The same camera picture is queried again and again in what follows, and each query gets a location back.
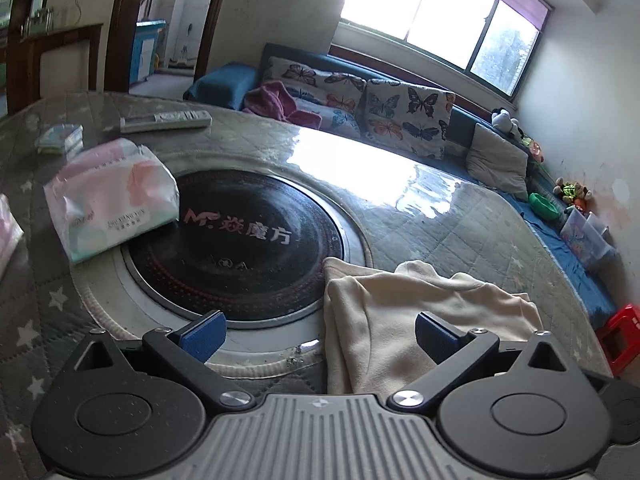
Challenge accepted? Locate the dark wooden door frame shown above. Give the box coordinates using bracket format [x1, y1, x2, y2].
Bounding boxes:
[102, 0, 236, 93]

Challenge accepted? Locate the red plastic stool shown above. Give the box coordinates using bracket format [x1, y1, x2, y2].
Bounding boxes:
[595, 305, 640, 376]

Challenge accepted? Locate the large soft tissue pack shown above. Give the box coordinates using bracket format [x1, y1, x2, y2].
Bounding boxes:
[42, 137, 181, 265]

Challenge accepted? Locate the grey star quilted table cover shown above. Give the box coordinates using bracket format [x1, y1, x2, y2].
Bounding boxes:
[0, 91, 613, 480]

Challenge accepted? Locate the dark wooden sideboard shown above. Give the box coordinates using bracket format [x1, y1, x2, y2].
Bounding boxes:
[7, 24, 105, 111]

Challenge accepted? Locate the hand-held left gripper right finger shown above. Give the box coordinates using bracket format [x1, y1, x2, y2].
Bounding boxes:
[387, 311, 576, 408]

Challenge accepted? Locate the clear plastic storage box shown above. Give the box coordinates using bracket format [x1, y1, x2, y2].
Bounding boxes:
[559, 207, 616, 273]

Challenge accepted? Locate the grey pillow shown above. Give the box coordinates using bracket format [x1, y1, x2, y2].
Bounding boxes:
[465, 122, 530, 201]

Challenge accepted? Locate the panda plush toy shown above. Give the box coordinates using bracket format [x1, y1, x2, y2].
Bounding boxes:
[490, 107, 523, 136]

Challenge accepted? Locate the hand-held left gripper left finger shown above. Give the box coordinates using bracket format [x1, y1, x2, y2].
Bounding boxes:
[65, 310, 253, 408]

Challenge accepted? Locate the magenta garment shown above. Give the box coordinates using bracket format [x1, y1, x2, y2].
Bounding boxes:
[243, 80, 323, 126]

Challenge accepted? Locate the large butterfly print pillow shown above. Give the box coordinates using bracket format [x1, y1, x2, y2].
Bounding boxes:
[361, 80, 457, 161]

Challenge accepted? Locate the cream garment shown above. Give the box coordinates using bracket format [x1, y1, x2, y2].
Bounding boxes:
[322, 257, 546, 396]

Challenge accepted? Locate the white remote control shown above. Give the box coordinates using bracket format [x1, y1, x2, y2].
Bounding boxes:
[120, 109, 212, 133]

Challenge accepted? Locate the pale butterfly print cushion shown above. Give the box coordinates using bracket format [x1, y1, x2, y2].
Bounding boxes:
[292, 97, 362, 138]

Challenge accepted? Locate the blue cabinet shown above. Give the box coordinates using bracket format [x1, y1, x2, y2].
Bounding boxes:
[129, 20, 167, 86]

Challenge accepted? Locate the black round cooktop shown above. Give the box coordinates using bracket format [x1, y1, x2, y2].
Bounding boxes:
[122, 169, 346, 322]

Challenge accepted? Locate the pink tissue pack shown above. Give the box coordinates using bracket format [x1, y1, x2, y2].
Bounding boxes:
[0, 194, 25, 281]

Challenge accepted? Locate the blue corner sofa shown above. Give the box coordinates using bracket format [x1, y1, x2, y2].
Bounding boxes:
[182, 42, 618, 331]

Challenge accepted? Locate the brown plush toy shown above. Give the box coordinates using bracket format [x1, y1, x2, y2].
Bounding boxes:
[552, 177, 593, 208]

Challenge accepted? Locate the window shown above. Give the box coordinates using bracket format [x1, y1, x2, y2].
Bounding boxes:
[340, 0, 556, 98]

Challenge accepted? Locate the green bowl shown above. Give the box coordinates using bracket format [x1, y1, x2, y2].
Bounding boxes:
[529, 192, 563, 221]

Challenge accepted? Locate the long butterfly print pillow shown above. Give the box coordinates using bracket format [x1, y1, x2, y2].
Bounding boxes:
[261, 55, 368, 113]

